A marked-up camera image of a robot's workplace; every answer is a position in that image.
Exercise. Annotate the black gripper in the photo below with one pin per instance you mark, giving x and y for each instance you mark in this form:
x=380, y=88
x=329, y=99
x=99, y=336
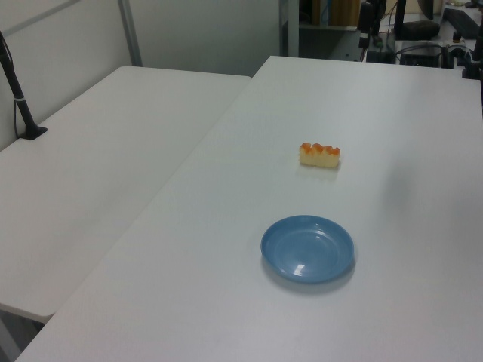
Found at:
x=367, y=17

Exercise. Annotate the yellow bread with orange topping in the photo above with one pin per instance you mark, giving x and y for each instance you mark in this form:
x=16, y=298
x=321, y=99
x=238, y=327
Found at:
x=319, y=157

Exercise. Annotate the blue round plate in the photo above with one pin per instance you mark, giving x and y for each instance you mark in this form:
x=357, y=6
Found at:
x=307, y=249

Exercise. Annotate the black monitor stand pole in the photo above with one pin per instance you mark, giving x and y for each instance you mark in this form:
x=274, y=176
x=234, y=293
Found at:
x=400, y=17

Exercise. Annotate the grey metal cabinet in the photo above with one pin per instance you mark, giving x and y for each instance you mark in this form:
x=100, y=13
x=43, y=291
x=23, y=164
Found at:
x=328, y=43

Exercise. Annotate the brown wooden board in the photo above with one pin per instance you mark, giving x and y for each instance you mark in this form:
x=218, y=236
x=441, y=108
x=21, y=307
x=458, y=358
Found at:
x=334, y=12

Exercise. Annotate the black electronics box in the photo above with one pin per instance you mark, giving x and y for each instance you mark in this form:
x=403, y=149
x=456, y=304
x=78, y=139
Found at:
x=419, y=54

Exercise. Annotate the black padded wrist rest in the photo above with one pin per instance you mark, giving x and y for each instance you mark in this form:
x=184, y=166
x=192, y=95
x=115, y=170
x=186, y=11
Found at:
x=420, y=29

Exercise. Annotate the black table clamp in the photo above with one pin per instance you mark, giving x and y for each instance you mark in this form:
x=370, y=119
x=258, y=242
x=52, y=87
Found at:
x=470, y=66

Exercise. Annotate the black camera stand pole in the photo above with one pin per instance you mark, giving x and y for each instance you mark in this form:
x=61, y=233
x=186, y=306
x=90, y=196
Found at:
x=17, y=94

